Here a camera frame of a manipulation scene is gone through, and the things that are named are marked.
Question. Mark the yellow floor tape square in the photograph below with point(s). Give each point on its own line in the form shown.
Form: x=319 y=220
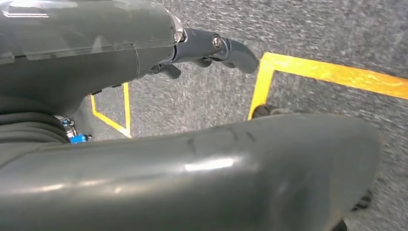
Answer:
x=318 y=71

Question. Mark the blue metal fitting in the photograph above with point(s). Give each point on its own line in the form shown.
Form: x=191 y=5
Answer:
x=78 y=138

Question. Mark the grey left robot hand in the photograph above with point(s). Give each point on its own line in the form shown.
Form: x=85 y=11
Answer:
x=191 y=178

